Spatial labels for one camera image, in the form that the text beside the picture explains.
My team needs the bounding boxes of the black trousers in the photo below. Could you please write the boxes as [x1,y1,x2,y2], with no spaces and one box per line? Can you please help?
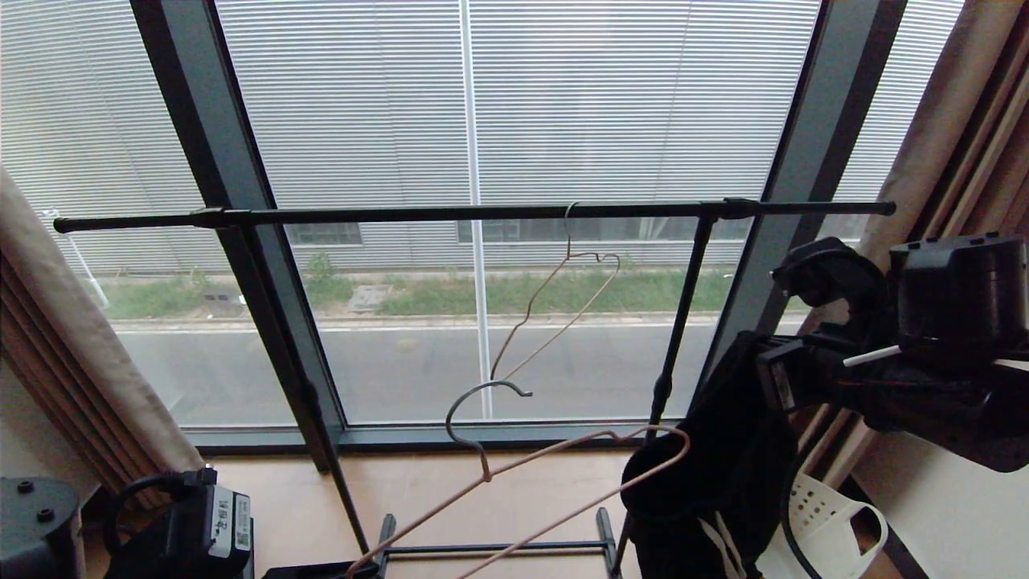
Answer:
[619,330,802,579]

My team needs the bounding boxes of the white laundry basket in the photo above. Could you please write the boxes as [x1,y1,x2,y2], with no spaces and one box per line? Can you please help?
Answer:
[756,470,890,579]

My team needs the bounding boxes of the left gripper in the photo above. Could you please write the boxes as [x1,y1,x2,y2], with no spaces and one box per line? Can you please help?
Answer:
[105,481,256,579]

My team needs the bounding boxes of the pink clothes hanger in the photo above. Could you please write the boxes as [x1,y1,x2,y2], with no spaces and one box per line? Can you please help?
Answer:
[489,201,622,384]
[344,380,692,579]

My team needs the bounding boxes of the black cable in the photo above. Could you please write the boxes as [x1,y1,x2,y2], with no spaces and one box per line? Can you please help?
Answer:
[778,446,825,579]
[100,468,218,556]

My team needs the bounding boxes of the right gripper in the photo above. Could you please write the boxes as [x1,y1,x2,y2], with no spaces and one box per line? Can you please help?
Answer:
[754,331,895,421]

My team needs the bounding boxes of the beige curtain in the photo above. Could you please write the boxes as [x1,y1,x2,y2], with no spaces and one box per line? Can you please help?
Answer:
[792,0,1029,491]
[0,165,206,515]

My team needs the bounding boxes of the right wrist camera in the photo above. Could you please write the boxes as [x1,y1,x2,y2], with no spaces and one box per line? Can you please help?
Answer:
[770,236,887,332]

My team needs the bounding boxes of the window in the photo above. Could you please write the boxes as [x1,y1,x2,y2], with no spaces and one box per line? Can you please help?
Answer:
[0,0,965,455]

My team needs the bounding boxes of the black clothes rack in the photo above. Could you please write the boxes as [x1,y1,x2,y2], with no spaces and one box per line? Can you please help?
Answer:
[52,197,897,579]

